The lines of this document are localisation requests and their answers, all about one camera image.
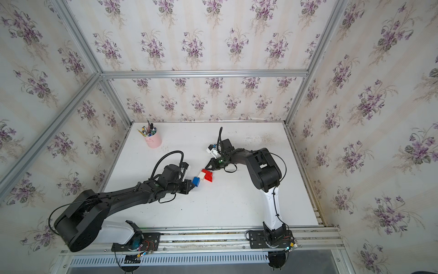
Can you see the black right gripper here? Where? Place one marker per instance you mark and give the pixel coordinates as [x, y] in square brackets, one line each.
[214, 165]

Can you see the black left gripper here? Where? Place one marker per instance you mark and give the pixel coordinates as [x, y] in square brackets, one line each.
[187, 189]

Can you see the blue lego brick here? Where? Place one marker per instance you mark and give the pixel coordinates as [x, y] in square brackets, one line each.
[196, 181]

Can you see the white lego brick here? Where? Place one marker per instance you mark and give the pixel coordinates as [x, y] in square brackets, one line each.
[201, 175]

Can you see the long red lego brick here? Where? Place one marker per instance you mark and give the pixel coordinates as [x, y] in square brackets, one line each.
[208, 175]

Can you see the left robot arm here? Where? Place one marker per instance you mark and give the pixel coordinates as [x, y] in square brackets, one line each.
[83, 219]

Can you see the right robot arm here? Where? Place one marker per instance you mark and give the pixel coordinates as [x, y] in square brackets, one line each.
[265, 176]

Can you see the pink pen cup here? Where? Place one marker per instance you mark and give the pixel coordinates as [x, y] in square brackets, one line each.
[153, 141]

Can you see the pens in cup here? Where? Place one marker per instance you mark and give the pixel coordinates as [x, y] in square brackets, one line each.
[148, 131]

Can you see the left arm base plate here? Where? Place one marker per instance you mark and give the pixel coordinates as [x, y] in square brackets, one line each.
[140, 243]

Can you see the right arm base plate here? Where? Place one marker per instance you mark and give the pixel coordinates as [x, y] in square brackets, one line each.
[260, 240]

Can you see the aluminium rail frame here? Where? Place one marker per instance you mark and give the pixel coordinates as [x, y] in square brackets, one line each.
[208, 240]

